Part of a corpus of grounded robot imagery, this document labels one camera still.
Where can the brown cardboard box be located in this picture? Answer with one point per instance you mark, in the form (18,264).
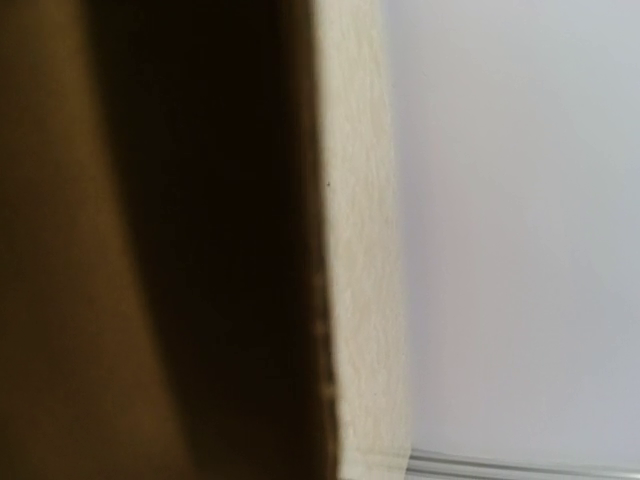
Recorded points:
(164,299)

